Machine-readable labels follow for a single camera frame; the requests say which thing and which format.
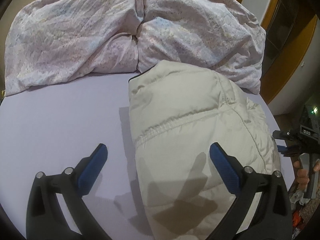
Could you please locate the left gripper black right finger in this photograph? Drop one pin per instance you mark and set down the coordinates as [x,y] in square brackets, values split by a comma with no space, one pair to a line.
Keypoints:
[261,209]

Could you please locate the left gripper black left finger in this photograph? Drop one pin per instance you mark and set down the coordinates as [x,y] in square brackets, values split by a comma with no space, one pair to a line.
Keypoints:
[45,219]

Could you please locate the beige puffer jacket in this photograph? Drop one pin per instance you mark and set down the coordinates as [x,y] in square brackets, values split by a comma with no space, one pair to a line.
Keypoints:
[176,112]

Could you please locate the person's right hand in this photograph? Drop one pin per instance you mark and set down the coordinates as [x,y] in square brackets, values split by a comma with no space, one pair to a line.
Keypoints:
[302,176]

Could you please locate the pink patterned duvet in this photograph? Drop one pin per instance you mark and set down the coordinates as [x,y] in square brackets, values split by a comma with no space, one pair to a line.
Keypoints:
[57,41]

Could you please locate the wooden bed frame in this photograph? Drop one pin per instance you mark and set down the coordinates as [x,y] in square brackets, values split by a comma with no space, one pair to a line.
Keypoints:
[290,26]

